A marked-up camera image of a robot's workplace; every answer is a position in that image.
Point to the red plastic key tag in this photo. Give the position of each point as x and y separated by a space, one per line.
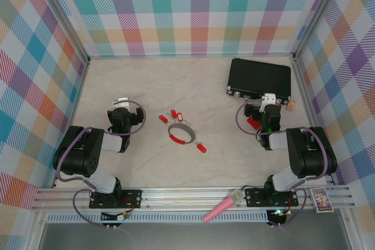
163 119
179 117
201 148
174 113

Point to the large keyring with red grip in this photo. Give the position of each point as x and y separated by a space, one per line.
175 139

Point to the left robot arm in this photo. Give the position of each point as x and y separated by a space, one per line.
79 150

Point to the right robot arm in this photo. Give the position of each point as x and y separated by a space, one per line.
310 150

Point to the red plastic block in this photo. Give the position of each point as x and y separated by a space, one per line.
253 123

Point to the small wooden piece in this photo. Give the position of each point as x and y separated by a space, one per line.
291 106

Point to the black hard case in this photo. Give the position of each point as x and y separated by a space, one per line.
257 77

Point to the purple card box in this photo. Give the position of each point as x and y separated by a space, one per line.
320 200

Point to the small power connector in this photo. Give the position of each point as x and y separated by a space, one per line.
120 217
278 217

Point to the pink toy microphone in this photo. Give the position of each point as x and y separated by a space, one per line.
219 207

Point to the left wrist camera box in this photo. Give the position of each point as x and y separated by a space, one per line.
121 101

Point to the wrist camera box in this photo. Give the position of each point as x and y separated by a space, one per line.
121 101
269 98

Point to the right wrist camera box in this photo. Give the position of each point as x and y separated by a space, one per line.
269 98

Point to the aluminium frame bar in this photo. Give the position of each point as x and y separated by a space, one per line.
190 55
75 100
307 100

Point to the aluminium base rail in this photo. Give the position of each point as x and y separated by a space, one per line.
181 197

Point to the aluminium frame post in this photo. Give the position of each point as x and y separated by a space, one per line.
317 13
63 13

